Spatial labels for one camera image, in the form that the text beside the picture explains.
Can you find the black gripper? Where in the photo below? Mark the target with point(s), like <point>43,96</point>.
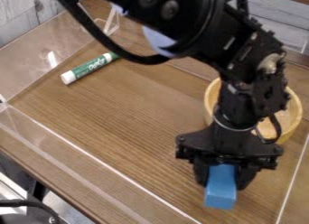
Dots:
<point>217,145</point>

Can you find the blue rectangular block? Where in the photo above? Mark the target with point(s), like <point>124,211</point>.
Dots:
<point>221,187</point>

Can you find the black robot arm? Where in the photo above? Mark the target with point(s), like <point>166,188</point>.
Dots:
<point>216,32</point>

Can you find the brown wooden bowl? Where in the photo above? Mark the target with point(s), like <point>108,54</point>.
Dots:
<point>290,118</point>

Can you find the clear acrylic tray barrier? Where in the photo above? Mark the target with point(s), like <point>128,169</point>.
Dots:
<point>97,139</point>

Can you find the green expo marker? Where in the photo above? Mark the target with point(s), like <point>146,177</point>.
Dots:
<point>88,67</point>

